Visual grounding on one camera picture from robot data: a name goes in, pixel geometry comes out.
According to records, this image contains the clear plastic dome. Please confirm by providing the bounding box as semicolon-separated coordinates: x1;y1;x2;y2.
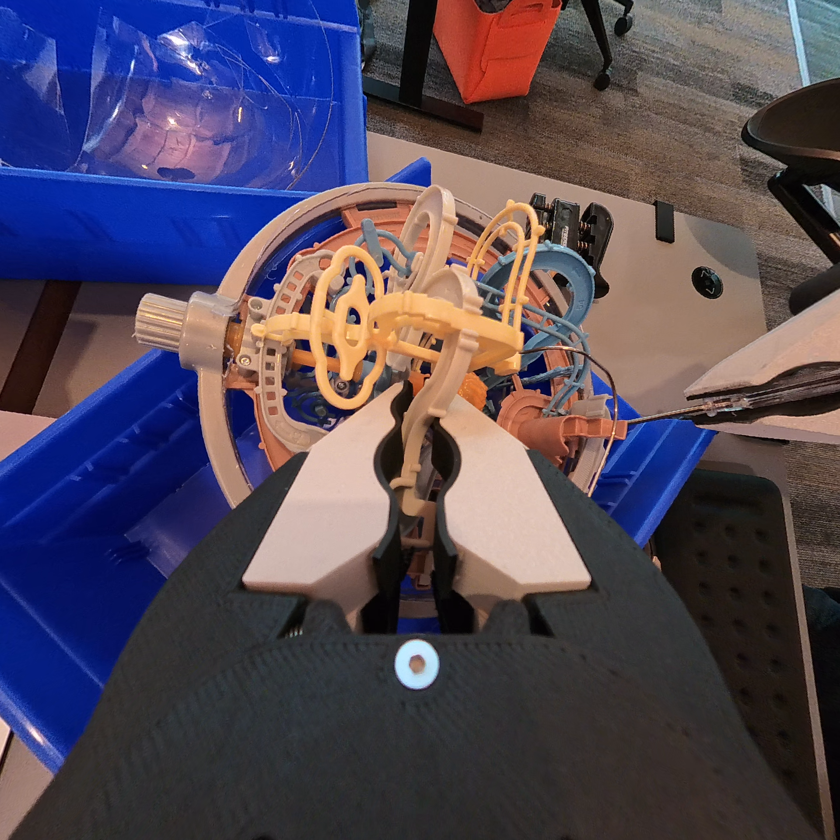
0;10;337;193

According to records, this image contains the black perforated mat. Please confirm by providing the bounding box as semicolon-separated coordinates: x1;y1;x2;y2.
651;468;829;840

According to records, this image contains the black office chair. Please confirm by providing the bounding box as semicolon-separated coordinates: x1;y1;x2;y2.
576;0;635;93

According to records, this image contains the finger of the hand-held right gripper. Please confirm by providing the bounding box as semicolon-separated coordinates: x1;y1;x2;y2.
683;307;840;403
694;392;840;448

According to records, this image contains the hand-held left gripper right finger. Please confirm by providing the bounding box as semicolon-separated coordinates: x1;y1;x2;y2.
430;400;594;632

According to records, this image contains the clear handled screwdriver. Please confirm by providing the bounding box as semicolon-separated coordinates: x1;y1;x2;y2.
620;377;840;427

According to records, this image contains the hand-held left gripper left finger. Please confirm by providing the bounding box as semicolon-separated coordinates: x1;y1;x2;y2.
240;382;414;634

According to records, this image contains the blue plastic bin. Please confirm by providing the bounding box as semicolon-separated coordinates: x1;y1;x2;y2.
0;0;370;284
0;156;718;773

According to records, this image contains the colourful plastic maze ball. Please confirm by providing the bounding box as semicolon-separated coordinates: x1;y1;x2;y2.
133;184;629;631

